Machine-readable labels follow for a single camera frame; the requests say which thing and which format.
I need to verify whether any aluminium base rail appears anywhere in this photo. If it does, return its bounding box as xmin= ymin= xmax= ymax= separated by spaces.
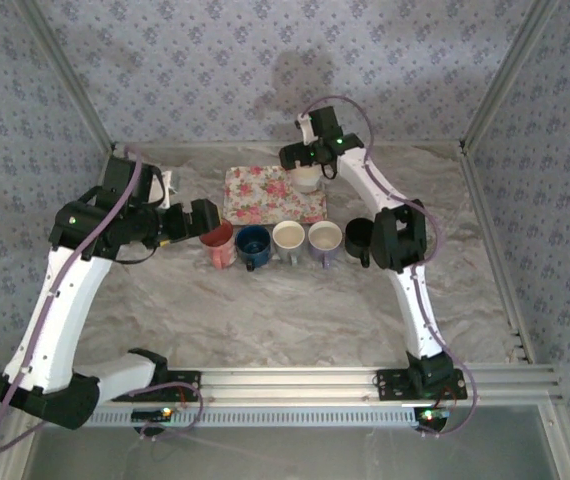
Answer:
xmin=84 ymin=363 xmax=565 ymax=409

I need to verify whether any aluminium corner post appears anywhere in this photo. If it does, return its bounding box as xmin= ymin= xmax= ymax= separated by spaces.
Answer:
xmin=14 ymin=0 xmax=119 ymax=154
xmin=458 ymin=0 xmax=564 ymax=151

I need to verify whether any small circuit board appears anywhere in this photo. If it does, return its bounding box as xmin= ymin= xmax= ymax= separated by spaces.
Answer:
xmin=131 ymin=406 xmax=175 ymax=422
xmin=413 ymin=406 xmax=452 ymax=425

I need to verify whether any floral print tray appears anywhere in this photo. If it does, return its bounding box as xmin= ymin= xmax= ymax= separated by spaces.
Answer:
xmin=222 ymin=165 xmax=329 ymax=227

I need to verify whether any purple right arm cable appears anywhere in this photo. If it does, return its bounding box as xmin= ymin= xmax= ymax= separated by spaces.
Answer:
xmin=298 ymin=94 xmax=480 ymax=439

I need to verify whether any cream speckled mug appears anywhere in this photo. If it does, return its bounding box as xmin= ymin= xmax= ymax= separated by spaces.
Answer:
xmin=289 ymin=167 xmax=325 ymax=195

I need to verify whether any pink mug with ghost print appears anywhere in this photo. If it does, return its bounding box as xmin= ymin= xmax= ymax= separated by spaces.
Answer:
xmin=198 ymin=218 xmax=238 ymax=272

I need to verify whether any small grey mug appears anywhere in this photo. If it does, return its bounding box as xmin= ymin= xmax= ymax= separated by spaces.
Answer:
xmin=271 ymin=220 xmax=308 ymax=267

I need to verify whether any purple mug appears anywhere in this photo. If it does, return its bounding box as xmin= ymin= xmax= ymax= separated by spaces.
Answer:
xmin=307 ymin=220 xmax=344 ymax=270

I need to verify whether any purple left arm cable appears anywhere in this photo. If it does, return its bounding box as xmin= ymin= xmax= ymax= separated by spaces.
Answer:
xmin=0 ymin=145 xmax=204 ymax=454

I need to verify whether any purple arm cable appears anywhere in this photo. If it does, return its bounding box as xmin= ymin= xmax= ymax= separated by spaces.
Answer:
xmin=298 ymin=94 xmax=480 ymax=439
xmin=0 ymin=145 xmax=204 ymax=454

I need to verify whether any black mug with white base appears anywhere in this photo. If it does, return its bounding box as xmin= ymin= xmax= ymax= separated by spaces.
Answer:
xmin=343 ymin=217 xmax=377 ymax=269

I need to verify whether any grey slotted cable duct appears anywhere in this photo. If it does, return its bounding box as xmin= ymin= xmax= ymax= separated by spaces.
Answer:
xmin=84 ymin=405 xmax=419 ymax=427

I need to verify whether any dark blue mug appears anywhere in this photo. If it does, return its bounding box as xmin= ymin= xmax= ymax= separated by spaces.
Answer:
xmin=234 ymin=224 xmax=273 ymax=273

